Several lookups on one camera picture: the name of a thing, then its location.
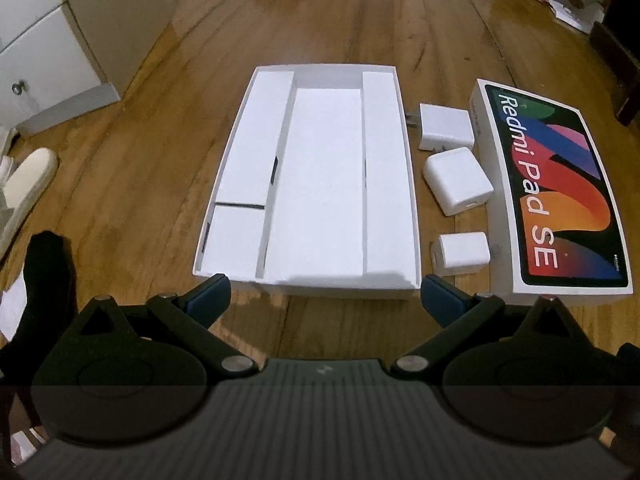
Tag small white cube adapter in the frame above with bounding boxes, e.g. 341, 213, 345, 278
431, 232, 490, 276

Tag Redmi Pad SE box lid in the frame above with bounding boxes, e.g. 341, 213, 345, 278
469, 79, 634, 306

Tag white rounded power adapter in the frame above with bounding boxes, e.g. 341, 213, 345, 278
423, 148, 494, 217

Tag white charger with prongs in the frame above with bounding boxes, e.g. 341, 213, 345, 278
406, 103, 475, 152

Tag black sock foot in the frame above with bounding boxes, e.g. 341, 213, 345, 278
21, 231, 78, 338

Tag white open box tray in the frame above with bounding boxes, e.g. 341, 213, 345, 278
192, 64, 422, 299

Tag white slipper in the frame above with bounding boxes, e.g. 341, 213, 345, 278
1, 148, 58, 257

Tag white drawer cabinet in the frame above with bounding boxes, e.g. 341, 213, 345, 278
1, 0, 171, 134

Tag dark wooden furniture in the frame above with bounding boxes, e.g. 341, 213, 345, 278
589, 0, 639, 126

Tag white papers on floor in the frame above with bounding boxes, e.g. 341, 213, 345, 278
546, 0, 604, 35

